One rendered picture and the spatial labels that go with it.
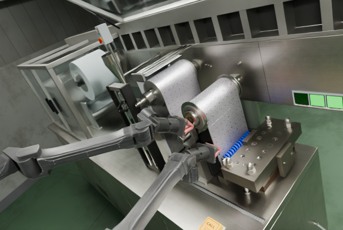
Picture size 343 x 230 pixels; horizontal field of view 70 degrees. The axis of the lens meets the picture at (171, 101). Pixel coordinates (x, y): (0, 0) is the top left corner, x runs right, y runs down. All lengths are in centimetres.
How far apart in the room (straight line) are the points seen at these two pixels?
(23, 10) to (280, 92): 384
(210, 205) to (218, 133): 31
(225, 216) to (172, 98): 56
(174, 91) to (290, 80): 51
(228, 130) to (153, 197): 51
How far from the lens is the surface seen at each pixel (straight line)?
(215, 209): 114
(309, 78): 109
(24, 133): 409
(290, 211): 122
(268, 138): 120
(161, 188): 82
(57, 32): 452
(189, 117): 105
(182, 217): 117
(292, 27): 108
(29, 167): 94
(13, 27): 423
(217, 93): 109
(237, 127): 120
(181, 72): 124
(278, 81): 115
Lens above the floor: 176
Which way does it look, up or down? 23 degrees down
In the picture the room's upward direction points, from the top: 22 degrees counter-clockwise
